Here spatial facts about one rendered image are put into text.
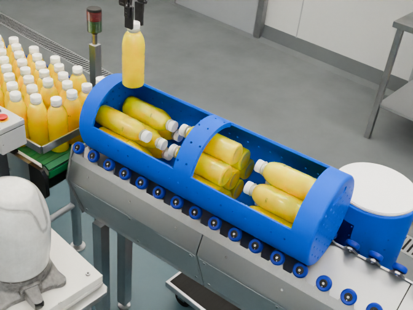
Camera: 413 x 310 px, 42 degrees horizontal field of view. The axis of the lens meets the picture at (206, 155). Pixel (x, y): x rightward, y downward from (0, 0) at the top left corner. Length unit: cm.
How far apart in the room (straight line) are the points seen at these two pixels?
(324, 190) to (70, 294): 70
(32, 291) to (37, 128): 84
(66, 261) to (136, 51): 68
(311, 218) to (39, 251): 69
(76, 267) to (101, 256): 83
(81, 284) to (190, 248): 48
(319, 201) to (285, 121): 276
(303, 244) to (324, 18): 384
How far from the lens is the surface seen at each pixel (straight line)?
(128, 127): 179
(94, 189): 198
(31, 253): 129
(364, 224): 181
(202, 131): 163
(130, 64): 175
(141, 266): 288
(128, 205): 189
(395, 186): 192
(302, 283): 163
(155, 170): 169
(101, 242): 222
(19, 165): 211
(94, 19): 238
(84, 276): 143
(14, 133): 192
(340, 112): 449
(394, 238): 187
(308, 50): 530
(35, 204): 125
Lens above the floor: 209
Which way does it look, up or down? 35 degrees down
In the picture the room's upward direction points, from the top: 6 degrees clockwise
